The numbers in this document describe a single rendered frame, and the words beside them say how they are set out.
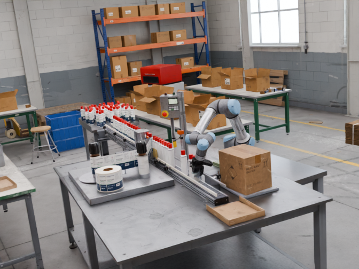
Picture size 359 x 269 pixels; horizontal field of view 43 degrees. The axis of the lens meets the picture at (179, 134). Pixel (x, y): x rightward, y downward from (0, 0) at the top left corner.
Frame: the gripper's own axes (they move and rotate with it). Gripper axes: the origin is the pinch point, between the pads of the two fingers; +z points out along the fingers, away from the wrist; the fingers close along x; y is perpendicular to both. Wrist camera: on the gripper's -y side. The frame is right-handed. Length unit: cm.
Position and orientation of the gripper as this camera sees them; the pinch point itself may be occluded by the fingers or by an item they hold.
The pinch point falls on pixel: (198, 176)
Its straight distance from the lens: 342.6
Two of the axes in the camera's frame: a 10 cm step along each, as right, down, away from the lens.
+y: -9.1, 1.8, -3.8
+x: 4.0, 6.4, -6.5
